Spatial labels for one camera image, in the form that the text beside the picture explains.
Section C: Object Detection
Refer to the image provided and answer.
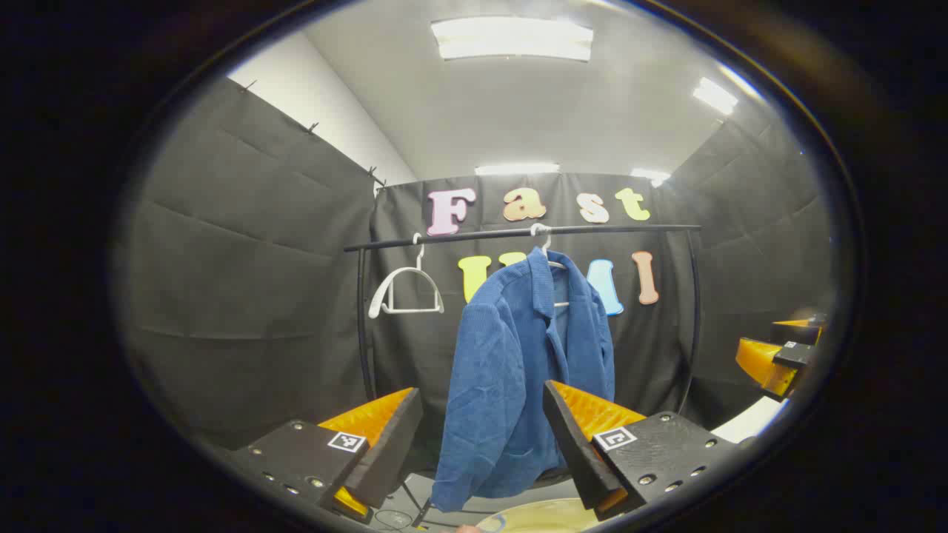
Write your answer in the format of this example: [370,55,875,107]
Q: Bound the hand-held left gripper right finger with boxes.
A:
[543,380,741,523]

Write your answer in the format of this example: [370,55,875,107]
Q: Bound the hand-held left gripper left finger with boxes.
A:
[226,386,424,525]

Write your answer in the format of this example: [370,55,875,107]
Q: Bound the beige laundry hamper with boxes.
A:
[474,497,602,533]

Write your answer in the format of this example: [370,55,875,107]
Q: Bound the blue corduroy jacket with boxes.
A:
[431,248,615,513]

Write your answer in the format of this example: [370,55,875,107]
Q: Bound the white clothes hanger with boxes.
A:
[530,223,571,309]
[368,233,445,319]

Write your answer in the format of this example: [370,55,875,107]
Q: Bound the black clothes rack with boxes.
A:
[343,224,703,415]

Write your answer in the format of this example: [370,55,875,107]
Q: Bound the white flat panel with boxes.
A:
[710,396,787,445]

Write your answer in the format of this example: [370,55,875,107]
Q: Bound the large ceiling light panel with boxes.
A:
[431,16,595,62]

